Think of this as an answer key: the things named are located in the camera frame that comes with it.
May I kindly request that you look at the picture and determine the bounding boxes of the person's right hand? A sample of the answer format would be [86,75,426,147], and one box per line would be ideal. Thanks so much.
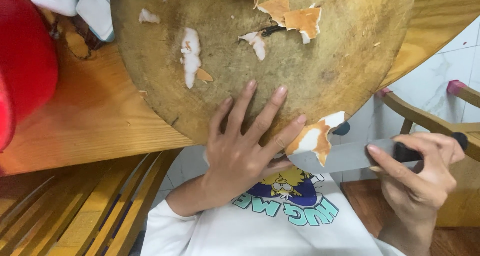
[365,133,466,227]

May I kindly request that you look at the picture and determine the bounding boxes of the person's left hand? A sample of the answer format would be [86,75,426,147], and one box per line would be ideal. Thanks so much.
[204,80,307,208]

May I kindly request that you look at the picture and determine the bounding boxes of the black-handled kitchen knife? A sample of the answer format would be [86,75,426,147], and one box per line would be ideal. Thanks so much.
[287,132,469,175]

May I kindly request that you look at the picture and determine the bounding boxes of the wooden chair with pink caps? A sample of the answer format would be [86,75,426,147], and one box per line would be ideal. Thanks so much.
[340,79,480,256]

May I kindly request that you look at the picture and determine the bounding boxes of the large curled peel piece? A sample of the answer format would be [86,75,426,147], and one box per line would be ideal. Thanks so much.
[284,111,346,167]

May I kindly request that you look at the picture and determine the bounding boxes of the white printed shirt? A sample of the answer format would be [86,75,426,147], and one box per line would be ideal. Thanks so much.
[140,162,406,256]

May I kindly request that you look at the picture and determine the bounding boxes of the round wooden cutting board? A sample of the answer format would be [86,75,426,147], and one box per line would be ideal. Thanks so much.
[109,0,417,146]

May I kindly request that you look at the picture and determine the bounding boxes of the scattered white-brown peel scraps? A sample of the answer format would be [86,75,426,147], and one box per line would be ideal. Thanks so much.
[138,0,323,90]

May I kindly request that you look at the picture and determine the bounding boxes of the slatted wooden chair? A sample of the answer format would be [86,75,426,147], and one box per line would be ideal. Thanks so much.
[0,148,184,256]

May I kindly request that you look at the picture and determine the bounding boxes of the white flat device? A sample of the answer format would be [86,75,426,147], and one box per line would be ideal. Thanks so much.
[76,0,115,43]

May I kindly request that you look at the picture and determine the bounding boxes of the red plastic object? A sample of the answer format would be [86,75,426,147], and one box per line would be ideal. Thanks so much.
[0,0,59,153]

